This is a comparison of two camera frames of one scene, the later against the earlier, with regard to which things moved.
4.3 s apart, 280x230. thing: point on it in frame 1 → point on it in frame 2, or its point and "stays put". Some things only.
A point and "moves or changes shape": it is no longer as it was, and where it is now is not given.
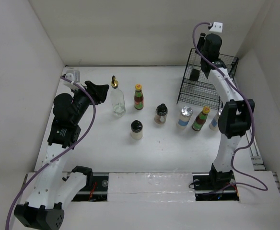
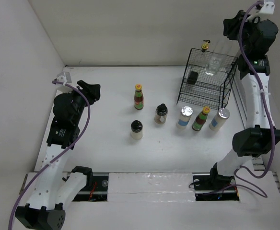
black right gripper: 204,39 → 230,26
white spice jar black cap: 136,130 stays put
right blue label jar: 213,124 stays put
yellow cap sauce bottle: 138,97 stays put
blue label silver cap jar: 185,114 stays put
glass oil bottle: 117,98 moves or changes shape
